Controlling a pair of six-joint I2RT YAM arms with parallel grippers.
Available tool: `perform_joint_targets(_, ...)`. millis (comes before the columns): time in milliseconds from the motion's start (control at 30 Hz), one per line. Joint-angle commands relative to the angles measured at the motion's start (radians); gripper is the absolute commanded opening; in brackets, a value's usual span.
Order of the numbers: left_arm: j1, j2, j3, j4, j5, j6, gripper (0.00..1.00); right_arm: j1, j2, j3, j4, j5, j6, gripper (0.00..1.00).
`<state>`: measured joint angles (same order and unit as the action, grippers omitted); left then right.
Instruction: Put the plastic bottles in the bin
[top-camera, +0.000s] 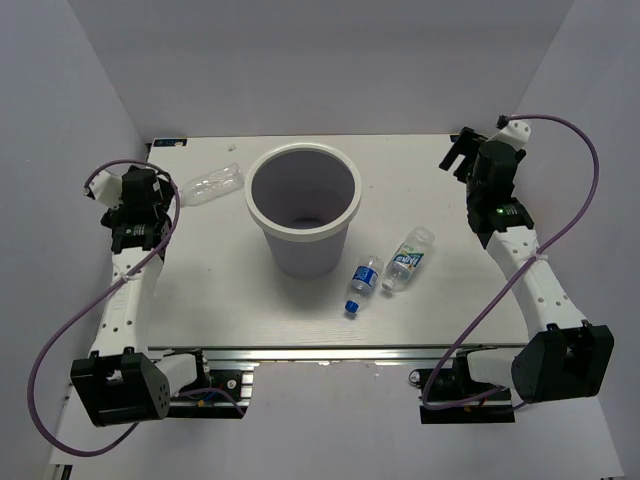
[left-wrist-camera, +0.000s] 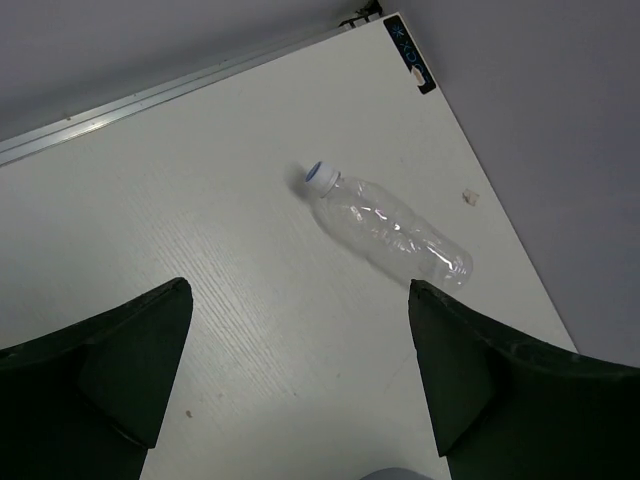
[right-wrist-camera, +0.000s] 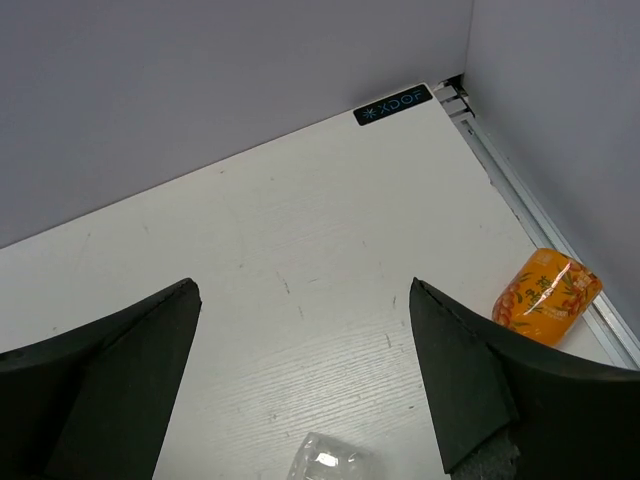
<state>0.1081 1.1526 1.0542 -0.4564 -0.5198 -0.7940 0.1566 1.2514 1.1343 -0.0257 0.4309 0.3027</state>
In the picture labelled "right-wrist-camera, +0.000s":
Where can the black XDOF sticker right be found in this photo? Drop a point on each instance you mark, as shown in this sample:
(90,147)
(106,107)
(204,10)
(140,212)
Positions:
(392,104)

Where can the orange juice bottle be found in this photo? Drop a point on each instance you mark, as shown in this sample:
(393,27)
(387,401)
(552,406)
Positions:
(546,297)

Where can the green label water bottle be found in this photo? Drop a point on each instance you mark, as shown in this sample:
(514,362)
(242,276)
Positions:
(324,457)

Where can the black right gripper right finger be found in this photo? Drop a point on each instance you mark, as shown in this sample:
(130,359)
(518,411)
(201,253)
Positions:
(507,407)

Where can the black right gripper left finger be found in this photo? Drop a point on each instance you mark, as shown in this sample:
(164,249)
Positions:
(95,402)

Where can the aluminium table edge rail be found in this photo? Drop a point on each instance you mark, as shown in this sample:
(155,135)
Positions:
(602,318)

